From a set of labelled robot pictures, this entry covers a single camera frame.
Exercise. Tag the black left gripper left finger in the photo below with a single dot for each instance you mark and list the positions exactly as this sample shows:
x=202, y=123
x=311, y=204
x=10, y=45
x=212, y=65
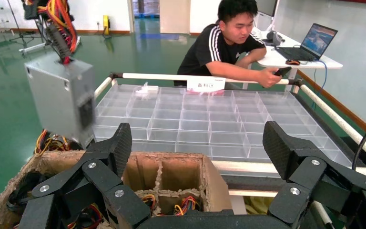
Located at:
x=101, y=177

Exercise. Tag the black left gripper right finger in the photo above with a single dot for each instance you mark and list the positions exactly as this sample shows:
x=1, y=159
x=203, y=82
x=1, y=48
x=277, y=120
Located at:
x=309, y=177

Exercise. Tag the black smartphone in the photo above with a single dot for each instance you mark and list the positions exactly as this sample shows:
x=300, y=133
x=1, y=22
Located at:
x=283, y=71

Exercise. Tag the man's left forearm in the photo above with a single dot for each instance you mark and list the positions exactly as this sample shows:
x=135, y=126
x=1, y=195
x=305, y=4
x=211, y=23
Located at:
x=252, y=57

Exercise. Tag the man's right forearm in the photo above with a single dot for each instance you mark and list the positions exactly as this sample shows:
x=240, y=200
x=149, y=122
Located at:
x=233, y=72

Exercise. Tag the man's right hand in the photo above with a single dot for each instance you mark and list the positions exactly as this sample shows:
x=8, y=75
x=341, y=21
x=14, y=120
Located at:
x=271, y=77

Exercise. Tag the yellow crumpled bag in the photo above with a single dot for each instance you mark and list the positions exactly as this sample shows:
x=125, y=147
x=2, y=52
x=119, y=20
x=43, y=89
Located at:
x=258, y=205

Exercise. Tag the brown cardboard divider box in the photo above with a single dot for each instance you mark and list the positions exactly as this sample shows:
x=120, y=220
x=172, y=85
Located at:
x=216, y=189

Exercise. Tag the black pipe connector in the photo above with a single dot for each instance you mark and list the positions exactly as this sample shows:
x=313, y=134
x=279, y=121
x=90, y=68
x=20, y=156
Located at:
x=296, y=82
x=116, y=75

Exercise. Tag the clear plastic compartment tray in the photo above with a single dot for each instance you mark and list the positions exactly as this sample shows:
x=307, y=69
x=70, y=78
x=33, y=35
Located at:
x=202, y=126

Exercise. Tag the white desk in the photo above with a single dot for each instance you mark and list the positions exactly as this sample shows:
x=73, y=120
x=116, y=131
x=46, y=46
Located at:
x=325, y=64

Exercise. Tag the orange black computer mouse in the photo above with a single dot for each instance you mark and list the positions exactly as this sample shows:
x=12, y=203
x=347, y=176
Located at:
x=293, y=62

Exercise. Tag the red sign holder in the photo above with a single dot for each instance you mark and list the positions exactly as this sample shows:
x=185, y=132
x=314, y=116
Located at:
x=214, y=93

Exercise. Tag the black open laptop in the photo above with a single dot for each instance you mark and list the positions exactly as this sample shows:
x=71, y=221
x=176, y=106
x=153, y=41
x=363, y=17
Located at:
x=318, y=39

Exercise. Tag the white printed label sign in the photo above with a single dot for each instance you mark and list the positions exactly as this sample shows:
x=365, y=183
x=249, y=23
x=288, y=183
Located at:
x=205, y=84

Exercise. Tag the grey black headset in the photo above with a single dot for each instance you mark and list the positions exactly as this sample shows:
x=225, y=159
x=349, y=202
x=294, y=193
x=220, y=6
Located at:
x=276, y=38

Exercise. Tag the white wheeled stand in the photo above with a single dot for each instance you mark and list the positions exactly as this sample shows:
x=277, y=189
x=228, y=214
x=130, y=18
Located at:
x=31, y=48

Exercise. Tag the man in black shirt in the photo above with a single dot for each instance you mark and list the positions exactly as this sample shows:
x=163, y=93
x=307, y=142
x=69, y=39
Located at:
x=214, y=47

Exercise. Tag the black tripod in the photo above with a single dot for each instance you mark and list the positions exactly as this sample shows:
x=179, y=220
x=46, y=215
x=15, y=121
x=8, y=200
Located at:
x=21, y=37

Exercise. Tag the blue pallet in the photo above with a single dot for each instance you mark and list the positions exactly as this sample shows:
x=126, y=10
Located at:
x=145, y=15

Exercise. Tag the beige door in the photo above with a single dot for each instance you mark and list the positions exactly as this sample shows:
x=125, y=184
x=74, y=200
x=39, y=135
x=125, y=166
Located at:
x=173, y=15

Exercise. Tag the white frame bar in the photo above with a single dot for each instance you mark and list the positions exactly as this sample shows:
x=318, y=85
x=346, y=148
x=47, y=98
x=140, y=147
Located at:
x=252, y=193

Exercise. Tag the white frame leg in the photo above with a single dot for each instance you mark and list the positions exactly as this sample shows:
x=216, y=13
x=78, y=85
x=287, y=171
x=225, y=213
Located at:
x=238, y=205

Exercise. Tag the yellow wall device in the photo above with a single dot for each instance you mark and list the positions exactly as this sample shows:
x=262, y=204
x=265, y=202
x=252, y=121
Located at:
x=106, y=25

